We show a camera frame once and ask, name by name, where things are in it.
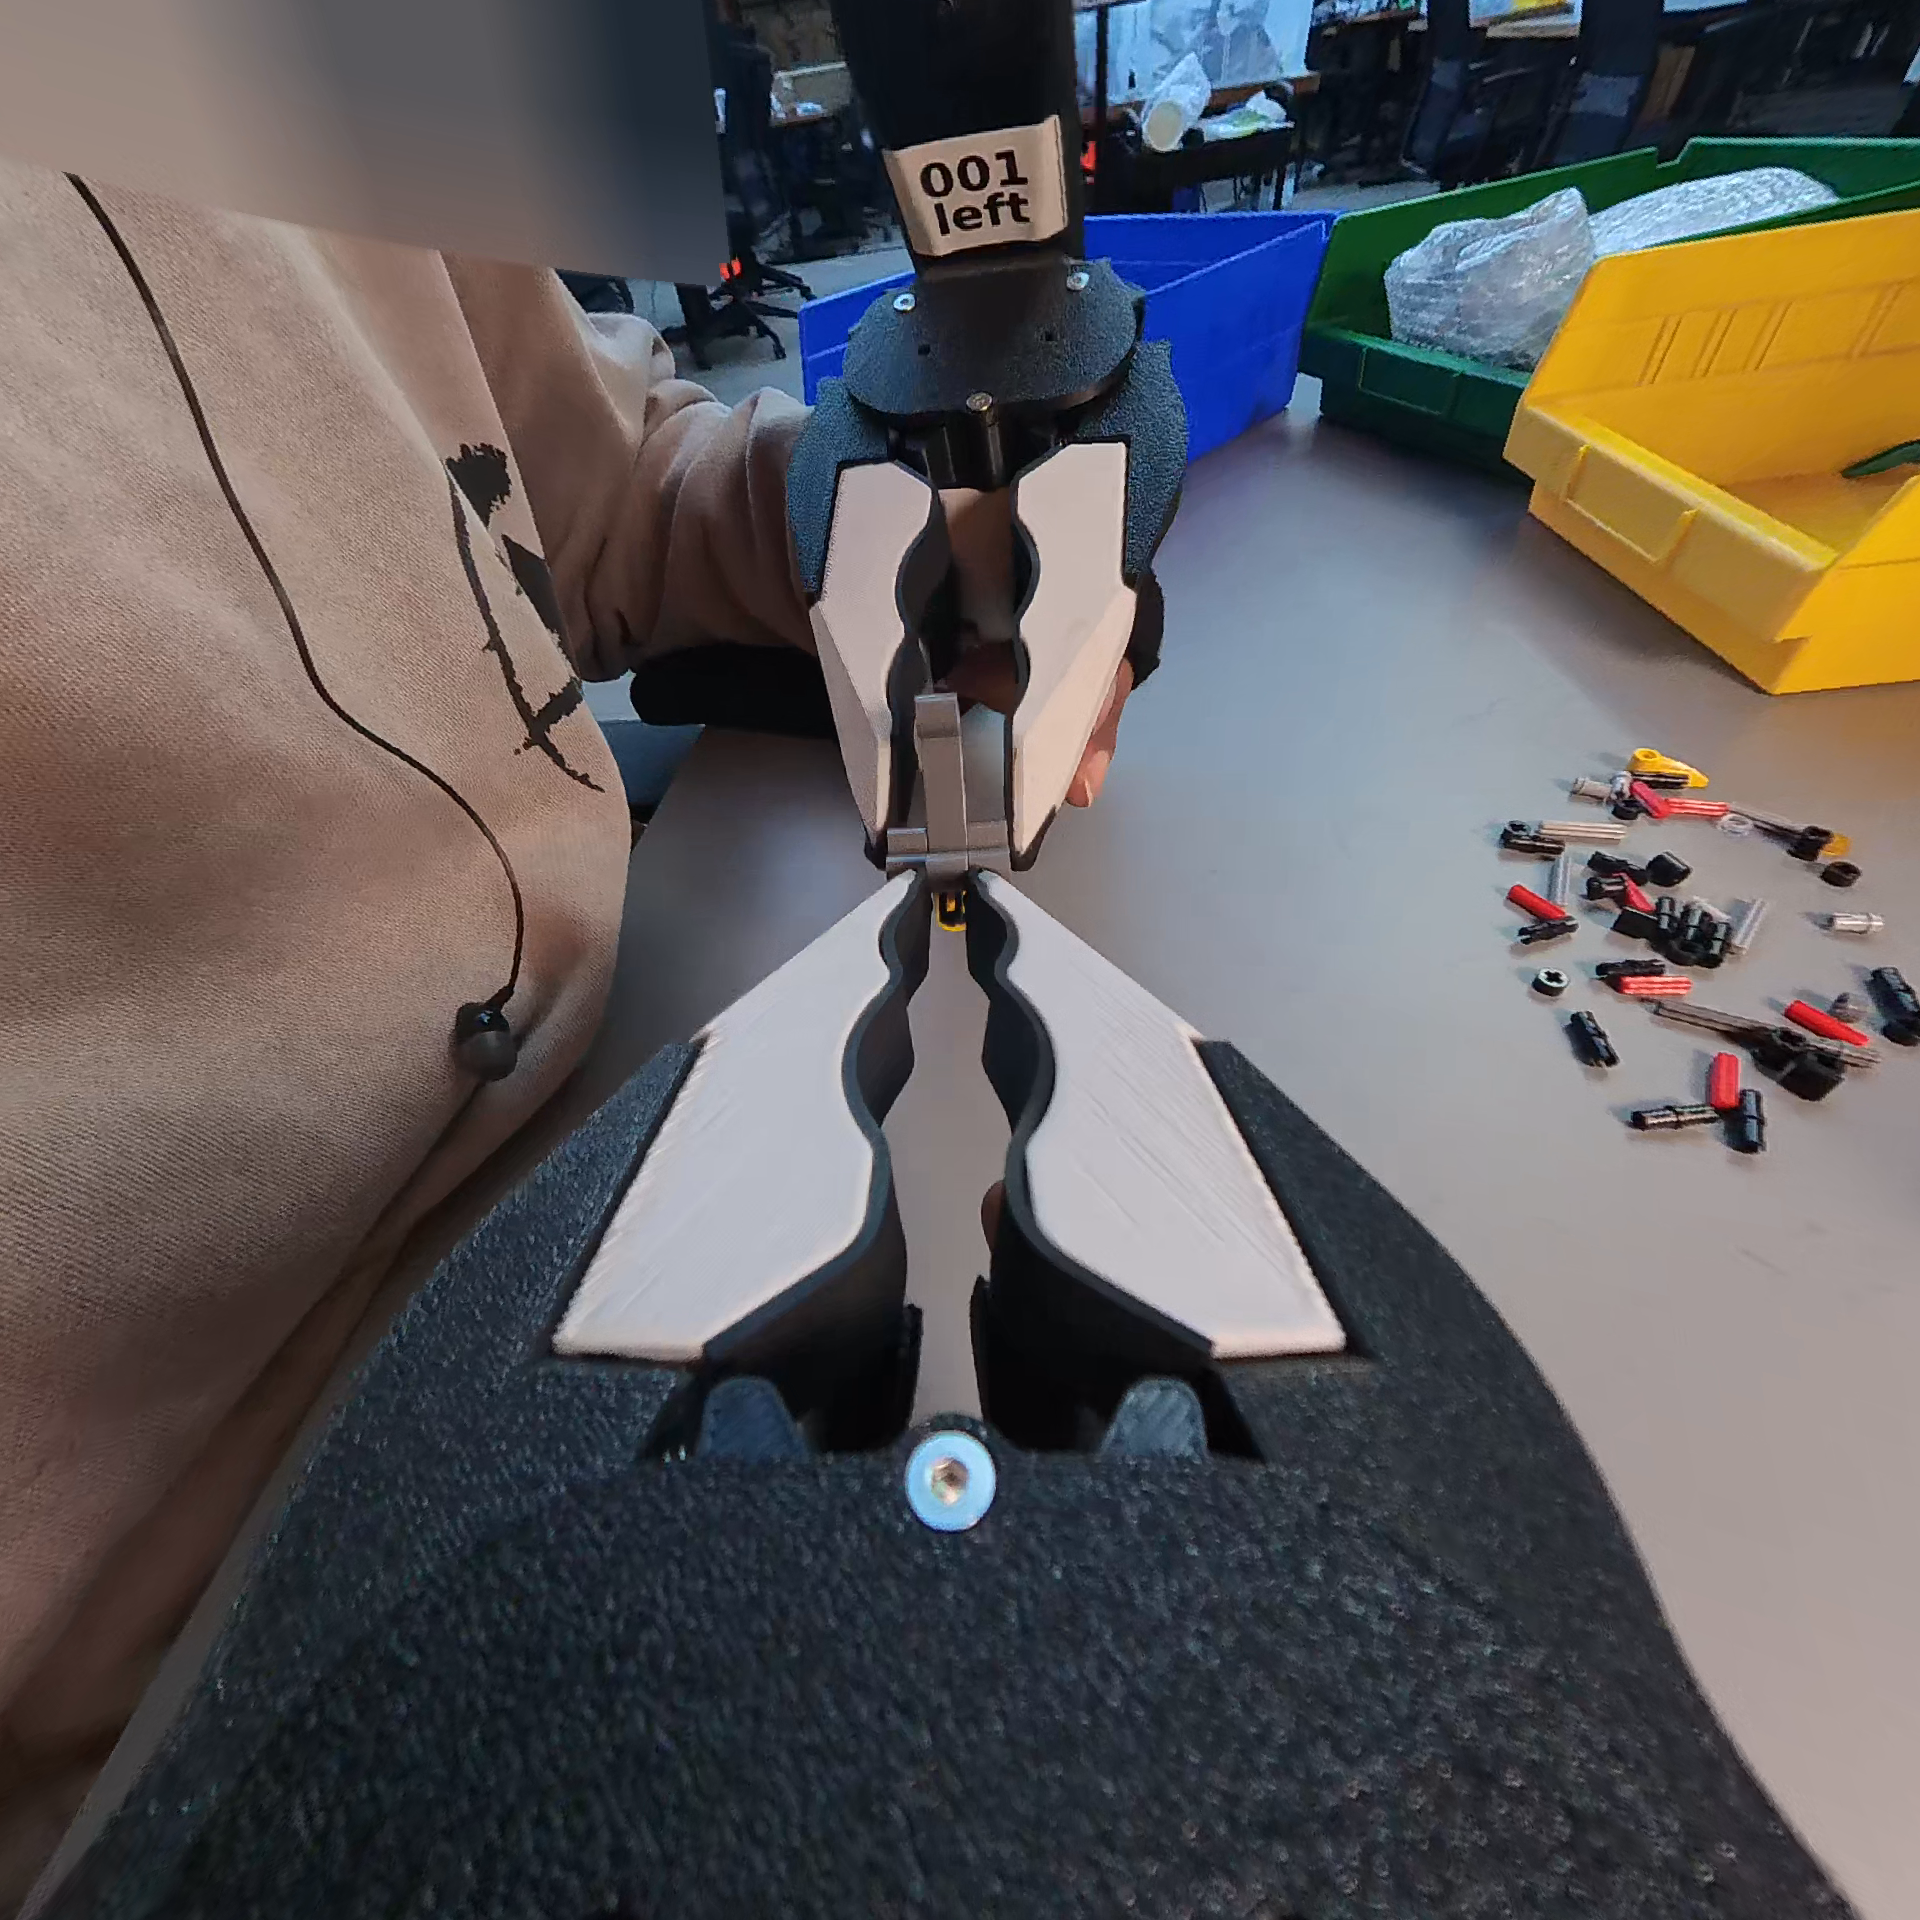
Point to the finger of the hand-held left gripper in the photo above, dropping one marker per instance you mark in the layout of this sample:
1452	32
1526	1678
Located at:
863	633
1079	633

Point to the green plastic bin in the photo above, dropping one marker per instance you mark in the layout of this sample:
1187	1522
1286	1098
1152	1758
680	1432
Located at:
1410	386

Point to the clear plastic bag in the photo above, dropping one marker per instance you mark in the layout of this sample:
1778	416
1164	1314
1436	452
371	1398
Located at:
1501	271

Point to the person's left hand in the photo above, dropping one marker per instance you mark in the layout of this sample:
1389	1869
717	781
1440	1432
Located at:
1109	737

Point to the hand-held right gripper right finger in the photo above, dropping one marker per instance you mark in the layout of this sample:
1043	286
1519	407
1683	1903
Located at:
1170	1202

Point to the yellow building block assembly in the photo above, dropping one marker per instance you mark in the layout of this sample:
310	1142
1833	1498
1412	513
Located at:
944	781

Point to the black office chair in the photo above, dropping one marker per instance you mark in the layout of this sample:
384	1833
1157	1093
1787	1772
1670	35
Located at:
737	300

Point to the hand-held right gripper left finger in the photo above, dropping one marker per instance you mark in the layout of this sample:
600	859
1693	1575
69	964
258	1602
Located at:
737	1202

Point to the grey desk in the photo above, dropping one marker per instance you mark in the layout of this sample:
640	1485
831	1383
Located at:
1382	750

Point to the yellow plastic bin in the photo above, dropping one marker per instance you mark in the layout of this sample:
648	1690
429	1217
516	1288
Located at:
1712	512

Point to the blue plastic bin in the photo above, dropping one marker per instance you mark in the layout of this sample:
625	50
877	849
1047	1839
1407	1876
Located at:
1230	300

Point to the green plastic piece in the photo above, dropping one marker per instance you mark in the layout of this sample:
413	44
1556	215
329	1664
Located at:
1886	461

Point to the pile of black red pieces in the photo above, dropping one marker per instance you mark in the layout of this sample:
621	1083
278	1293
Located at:
1682	931

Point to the person's left forearm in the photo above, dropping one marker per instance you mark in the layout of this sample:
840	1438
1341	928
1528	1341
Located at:
690	512

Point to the person's torso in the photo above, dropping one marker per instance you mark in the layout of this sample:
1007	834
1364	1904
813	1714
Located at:
182	901

